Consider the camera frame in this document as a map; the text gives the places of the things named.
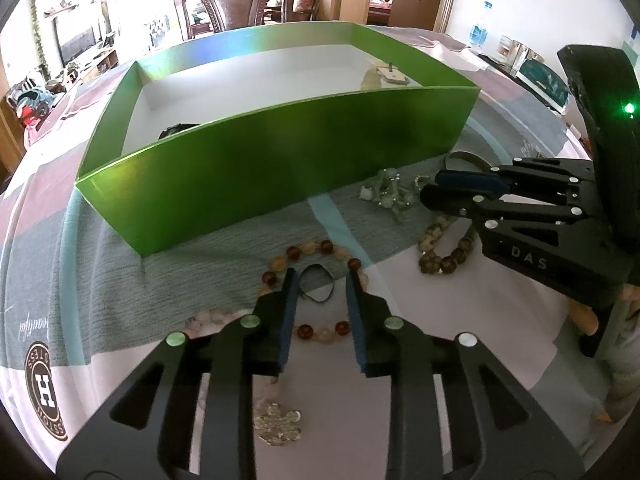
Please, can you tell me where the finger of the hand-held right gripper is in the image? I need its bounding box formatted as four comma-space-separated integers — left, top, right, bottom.
434, 157, 596, 196
420, 185, 587, 225

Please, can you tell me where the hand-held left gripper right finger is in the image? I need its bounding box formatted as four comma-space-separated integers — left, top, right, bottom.
345, 270, 586, 480

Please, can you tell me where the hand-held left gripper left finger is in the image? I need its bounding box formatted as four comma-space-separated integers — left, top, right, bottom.
55, 267, 301, 480

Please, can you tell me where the black hair tie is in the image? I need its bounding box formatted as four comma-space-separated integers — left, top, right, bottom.
295, 264, 335, 305

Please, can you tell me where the jade bead bracelet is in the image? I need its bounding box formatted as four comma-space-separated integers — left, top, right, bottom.
359, 167, 431, 224

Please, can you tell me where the brown bead bracelet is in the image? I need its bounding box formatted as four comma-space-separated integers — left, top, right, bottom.
417, 212, 479, 277

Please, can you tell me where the red amber bead bracelet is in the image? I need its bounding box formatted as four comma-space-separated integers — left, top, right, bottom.
257, 240, 371, 342

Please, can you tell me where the pink bead bracelet flower charm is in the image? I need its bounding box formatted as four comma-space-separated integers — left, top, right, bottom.
185, 310, 304, 447

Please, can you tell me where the green cardboard box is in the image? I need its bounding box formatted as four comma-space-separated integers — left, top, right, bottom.
75, 21, 482, 259

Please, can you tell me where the black wristwatch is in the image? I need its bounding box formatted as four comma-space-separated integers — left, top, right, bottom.
159, 122, 201, 140

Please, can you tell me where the person's right forearm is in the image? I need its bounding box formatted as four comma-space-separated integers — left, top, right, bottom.
602, 285, 640, 426

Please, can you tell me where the person's right hand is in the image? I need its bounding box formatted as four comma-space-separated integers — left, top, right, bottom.
567, 304, 601, 337

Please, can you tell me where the cluster of small boxes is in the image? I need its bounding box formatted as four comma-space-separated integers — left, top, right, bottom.
497, 35, 546, 68

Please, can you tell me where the clear plastic water bottle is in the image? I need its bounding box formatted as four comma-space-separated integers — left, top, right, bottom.
467, 1, 492, 54

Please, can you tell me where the carved wooden dining chair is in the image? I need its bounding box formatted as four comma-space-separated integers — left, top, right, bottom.
174, 0, 301, 42

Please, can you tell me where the white baby fence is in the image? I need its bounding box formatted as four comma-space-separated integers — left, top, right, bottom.
145, 12, 176, 51

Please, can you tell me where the pile of clothes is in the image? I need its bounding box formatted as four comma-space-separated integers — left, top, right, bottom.
6, 85, 56, 129

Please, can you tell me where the flat screen television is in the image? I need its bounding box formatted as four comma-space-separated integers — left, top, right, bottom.
52, 10, 98, 67

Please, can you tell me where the green ivy garland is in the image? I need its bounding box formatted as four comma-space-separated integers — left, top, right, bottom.
27, 0, 51, 78

